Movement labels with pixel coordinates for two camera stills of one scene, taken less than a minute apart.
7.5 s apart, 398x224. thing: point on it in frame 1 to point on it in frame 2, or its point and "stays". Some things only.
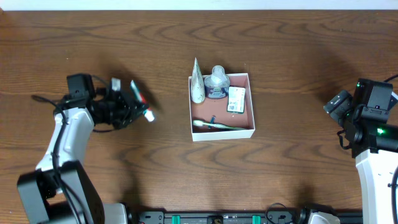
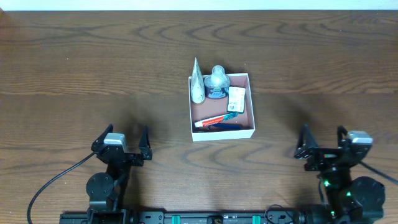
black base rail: (234, 218) stays
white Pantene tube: (198, 90) stays
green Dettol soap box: (236, 99) stays
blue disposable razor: (212, 121) to (224, 126)
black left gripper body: (125, 109) to (123, 156)
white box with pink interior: (231, 117) stays
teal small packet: (148, 114) to (206, 122)
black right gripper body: (337, 104) to (323, 154)
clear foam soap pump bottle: (217, 84) stays
